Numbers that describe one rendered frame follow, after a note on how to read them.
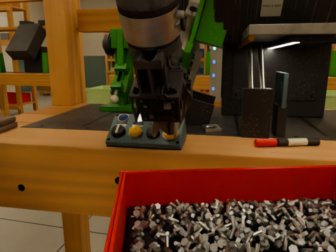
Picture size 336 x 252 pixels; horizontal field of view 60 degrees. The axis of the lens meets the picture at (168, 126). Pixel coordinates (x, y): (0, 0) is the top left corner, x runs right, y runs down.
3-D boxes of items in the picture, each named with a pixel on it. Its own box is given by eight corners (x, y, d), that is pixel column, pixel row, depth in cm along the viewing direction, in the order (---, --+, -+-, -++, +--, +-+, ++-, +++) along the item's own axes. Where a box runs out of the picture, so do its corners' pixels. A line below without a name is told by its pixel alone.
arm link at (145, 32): (125, -9, 38) (187, -11, 37) (132, 24, 42) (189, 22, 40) (110, 20, 33) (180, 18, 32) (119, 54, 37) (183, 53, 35)
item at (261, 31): (343, 40, 50) (345, 22, 50) (247, 41, 53) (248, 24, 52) (291, 49, 88) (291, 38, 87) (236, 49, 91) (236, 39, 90)
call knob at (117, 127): (123, 137, 57) (122, 133, 56) (110, 136, 57) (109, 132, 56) (126, 127, 59) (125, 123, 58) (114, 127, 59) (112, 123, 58)
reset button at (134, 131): (140, 137, 56) (139, 133, 55) (128, 137, 57) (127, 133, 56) (142, 128, 58) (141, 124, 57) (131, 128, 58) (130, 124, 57)
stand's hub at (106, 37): (109, 55, 97) (108, 32, 96) (100, 55, 98) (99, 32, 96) (116, 55, 104) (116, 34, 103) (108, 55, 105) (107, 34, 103)
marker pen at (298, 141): (315, 144, 59) (316, 136, 59) (320, 146, 58) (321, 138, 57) (253, 145, 58) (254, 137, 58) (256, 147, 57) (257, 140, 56)
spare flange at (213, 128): (222, 132, 69) (222, 129, 69) (205, 132, 69) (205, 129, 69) (216, 127, 75) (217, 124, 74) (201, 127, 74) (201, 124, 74)
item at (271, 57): (324, 118, 86) (339, -6, 78) (219, 115, 91) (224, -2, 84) (306, 108, 104) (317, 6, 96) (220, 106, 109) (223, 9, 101)
